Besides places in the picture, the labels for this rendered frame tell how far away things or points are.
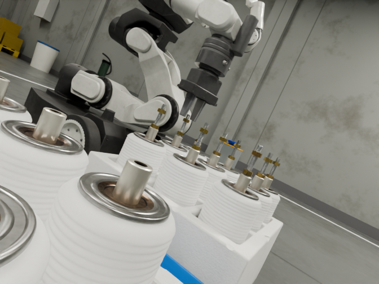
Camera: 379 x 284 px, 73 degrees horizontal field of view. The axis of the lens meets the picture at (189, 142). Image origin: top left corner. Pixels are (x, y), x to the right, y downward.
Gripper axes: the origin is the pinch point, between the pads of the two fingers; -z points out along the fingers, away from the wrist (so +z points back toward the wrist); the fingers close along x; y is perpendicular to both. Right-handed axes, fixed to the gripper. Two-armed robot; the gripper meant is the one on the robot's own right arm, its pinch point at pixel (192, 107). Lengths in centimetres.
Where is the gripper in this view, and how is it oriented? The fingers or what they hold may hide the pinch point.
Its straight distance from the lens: 68.7
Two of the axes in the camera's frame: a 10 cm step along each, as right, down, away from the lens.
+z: 4.2, -9.1, -0.7
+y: 5.5, 3.1, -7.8
